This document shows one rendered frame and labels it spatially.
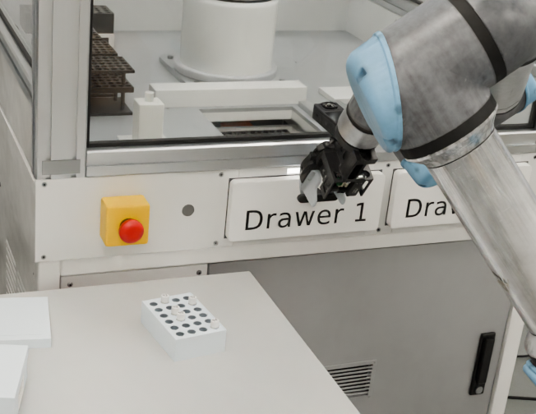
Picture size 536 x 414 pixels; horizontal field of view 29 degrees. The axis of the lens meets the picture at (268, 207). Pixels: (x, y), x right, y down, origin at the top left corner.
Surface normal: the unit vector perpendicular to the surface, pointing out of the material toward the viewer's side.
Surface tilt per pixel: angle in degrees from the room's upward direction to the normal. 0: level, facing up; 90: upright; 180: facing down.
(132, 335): 0
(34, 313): 0
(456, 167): 96
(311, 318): 90
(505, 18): 66
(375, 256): 90
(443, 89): 77
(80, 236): 90
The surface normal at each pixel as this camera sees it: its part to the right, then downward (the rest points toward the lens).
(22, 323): 0.10, -0.91
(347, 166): -0.93, 0.07
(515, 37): 0.41, 0.33
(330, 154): 0.29, -0.52
